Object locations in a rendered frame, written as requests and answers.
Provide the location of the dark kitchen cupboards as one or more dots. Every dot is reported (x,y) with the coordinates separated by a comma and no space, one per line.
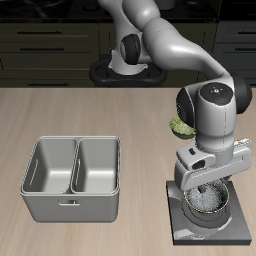
(50,50)

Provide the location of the flat black base plate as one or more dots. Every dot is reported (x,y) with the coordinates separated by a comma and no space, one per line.
(100,76)

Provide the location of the dark grey stove plate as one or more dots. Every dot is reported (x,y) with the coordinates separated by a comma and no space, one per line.
(238,226)

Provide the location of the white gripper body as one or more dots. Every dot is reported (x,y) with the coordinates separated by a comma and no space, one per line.
(238,159)

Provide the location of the white basket with two bins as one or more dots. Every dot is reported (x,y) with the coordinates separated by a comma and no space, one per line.
(71,203)

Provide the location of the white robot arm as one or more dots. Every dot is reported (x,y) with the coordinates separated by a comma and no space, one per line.
(173,43)

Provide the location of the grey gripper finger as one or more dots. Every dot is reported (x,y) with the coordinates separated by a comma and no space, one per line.
(201,189)

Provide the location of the green bowl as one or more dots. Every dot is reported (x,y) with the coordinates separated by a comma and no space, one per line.
(180,128)

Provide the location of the black bowl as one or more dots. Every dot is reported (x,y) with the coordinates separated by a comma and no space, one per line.
(210,200)

